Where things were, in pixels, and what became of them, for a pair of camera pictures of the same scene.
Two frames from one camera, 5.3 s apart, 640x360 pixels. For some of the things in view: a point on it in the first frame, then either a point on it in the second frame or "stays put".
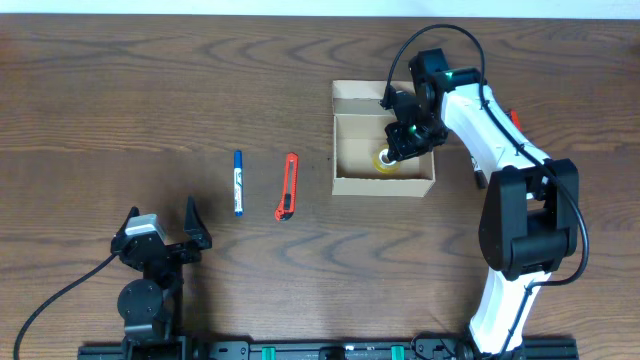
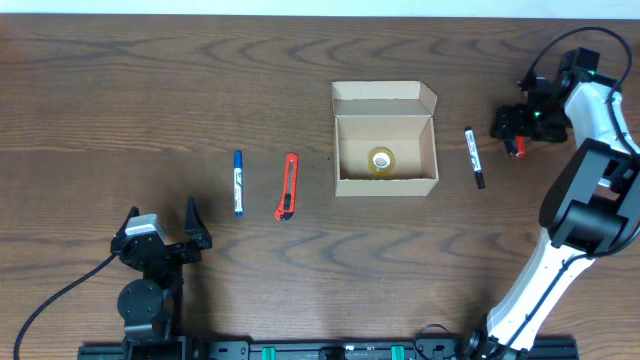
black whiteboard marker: [480, 179] stays put
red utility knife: [288, 206] stays put
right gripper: [405, 145] → [507, 126]
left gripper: [167, 251] stays put
